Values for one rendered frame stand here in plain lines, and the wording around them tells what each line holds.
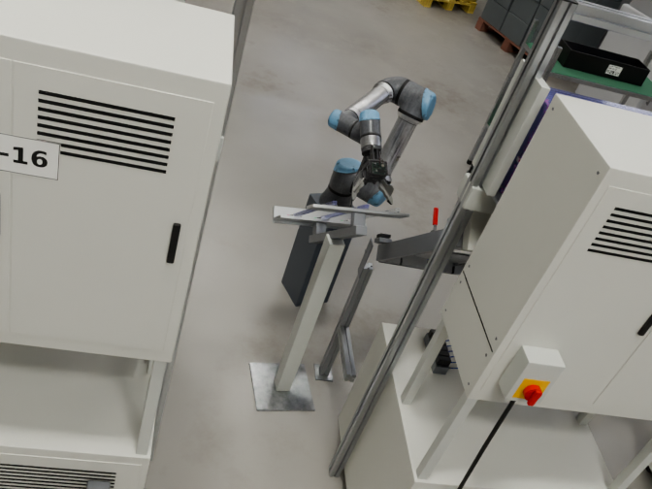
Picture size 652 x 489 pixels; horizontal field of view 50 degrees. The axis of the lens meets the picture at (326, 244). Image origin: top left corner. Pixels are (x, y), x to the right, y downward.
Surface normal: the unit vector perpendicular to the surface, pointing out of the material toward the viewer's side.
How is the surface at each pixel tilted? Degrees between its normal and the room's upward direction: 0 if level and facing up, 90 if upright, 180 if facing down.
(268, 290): 0
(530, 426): 0
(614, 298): 90
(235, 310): 0
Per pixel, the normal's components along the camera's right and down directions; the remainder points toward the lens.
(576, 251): 0.08, 0.63
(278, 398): 0.28, -0.76
